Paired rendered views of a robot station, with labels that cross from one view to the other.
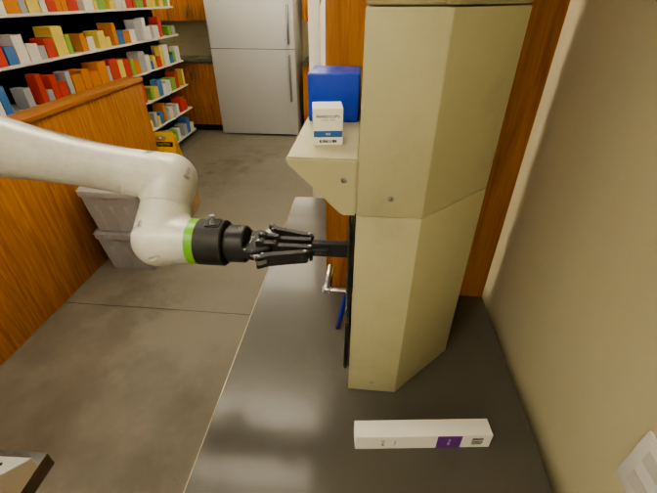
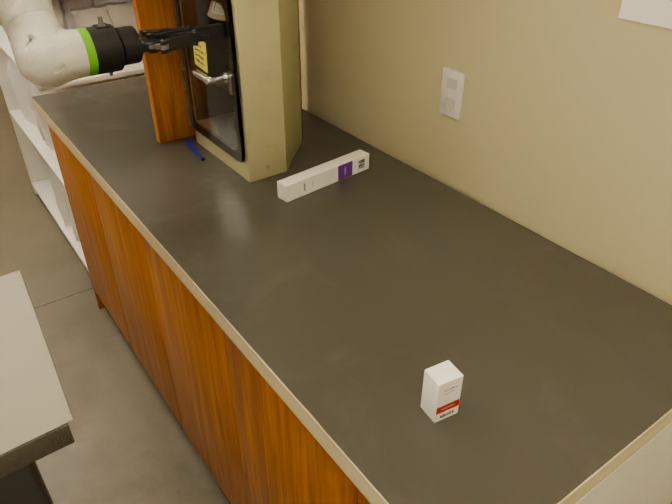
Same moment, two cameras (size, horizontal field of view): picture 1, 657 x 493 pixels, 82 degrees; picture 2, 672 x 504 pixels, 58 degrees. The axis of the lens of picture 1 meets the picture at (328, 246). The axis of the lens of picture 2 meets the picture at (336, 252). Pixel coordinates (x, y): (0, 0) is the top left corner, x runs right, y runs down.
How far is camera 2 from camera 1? 95 cm
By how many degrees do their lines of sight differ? 34
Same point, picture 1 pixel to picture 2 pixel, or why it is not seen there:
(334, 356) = (219, 173)
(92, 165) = not seen: outside the picture
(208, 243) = (110, 40)
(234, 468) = (207, 245)
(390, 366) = (279, 140)
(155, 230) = (53, 38)
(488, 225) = not seen: hidden behind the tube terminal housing
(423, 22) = not seen: outside the picture
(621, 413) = (428, 77)
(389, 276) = (264, 40)
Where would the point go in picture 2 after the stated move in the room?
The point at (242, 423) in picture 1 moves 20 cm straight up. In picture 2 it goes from (185, 227) to (172, 145)
